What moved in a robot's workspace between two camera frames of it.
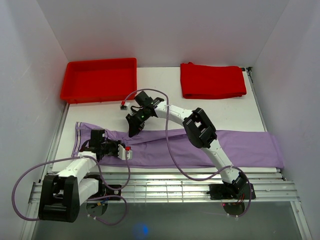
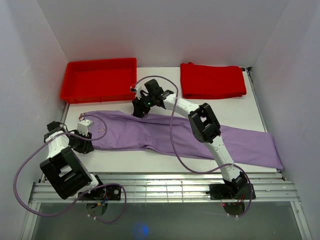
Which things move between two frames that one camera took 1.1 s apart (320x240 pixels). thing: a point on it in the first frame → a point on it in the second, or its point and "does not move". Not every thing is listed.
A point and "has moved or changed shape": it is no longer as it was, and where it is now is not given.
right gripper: x=135 y=126 → x=138 y=107
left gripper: x=116 y=143 → x=86 y=147
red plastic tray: x=111 y=79 does not move
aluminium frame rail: x=270 y=187 does not move
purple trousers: x=175 y=149 has moved or changed shape
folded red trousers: x=204 y=82 does not move
